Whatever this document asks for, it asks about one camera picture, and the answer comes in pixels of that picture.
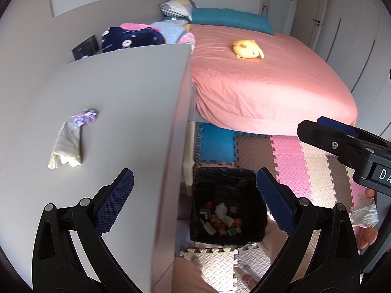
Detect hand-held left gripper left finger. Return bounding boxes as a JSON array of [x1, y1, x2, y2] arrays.
[[31, 168, 144, 293]]

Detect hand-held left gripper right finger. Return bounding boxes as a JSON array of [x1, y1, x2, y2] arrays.
[[253, 167, 362, 293]]

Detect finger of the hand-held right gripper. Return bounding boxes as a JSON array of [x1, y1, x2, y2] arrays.
[[297, 120, 371, 174], [317, 116, 391, 151]]

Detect white tissue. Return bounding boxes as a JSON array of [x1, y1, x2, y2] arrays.
[[350, 195, 379, 228]]

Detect white cloth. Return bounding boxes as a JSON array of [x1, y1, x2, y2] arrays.
[[214, 203, 234, 225]]

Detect cream paper wrapper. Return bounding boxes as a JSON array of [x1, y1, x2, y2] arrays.
[[48, 120, 84, 169]]

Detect black trash bin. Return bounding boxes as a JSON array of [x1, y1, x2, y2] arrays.
[[189, 166, 269, 248]]

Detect person's right hand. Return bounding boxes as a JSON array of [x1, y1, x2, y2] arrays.
[[357, 187, 381, 250]]

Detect colourful foam floor mats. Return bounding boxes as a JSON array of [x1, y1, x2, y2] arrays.
[[179, 121, 367, 293]]

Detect pile of small colourful toys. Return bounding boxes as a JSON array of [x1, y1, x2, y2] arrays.
[[214, 217, 245, 237]]

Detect bed with pink sheet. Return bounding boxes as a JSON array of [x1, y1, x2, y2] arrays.
[[183, 24, 358, 136]]

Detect purple crumpled wrapper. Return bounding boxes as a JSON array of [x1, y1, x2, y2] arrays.
[[72, 108, 98, 126]]

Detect person's pink pants leg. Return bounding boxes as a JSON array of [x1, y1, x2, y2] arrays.
[[173, 256, 214, 293]]

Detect white wardrobe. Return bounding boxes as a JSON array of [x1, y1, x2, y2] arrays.
[[327, 0, 391, 98]]

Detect yellow chick plush toy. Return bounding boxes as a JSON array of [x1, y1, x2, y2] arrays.
[[231, 39, 265, 60]]

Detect white door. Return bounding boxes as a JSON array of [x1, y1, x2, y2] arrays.
[[307, 0, 332, 51]]

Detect teal pillow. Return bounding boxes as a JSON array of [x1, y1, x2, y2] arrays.
[[191, 8, 275, 35]]

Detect black box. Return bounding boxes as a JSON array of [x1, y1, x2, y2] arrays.
[[71, 35, 100, 61]]

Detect navy patterned blanket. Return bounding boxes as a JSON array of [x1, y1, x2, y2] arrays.
[[101, 26, 166, 52]]

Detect pink and white plush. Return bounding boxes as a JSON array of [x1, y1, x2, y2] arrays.
[[179, 32, 196, 52]]

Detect pink cloth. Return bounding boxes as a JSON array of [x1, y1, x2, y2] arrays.
[[119, 22, 153, 32]]

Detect light blue folded blanket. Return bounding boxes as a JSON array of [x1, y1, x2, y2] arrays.
[[150, 21, 187, 45]]

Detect grey yellow patterned pillow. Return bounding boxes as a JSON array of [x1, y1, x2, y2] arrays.
[[159, 0, 197, 21]]

